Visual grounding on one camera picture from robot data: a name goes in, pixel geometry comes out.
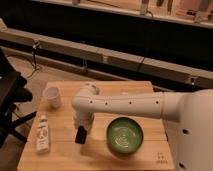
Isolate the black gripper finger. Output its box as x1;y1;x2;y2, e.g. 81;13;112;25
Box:
75;126;87;144

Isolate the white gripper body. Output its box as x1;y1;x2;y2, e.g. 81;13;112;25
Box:
74;112;94;132

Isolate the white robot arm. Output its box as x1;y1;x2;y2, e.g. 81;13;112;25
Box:
71;83;213;171

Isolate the white bottle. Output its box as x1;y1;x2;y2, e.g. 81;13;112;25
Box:
36;115;50;154

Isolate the white plastic cup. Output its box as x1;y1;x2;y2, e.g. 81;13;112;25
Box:
42;87;61;108

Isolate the green bowl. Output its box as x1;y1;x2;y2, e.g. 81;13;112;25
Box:
106;117;144;155

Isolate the black chair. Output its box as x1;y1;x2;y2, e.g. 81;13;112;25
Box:
0;48;36;148

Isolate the black cable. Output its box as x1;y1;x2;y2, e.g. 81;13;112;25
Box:
27;40;43;79

